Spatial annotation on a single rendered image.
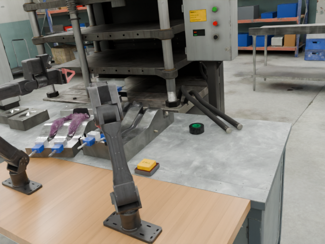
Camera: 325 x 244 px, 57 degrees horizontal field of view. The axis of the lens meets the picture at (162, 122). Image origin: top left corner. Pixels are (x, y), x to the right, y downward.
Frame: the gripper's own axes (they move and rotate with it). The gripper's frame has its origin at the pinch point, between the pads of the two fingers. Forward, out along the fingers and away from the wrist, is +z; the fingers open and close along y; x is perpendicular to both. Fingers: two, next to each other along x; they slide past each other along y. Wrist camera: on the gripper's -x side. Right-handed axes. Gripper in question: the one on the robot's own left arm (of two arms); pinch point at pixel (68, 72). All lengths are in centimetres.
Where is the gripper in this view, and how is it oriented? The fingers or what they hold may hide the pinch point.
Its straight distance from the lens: 153.0
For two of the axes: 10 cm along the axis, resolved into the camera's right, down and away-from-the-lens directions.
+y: -8.4, -1.2, 5.2
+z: 5.3, -3.5, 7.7
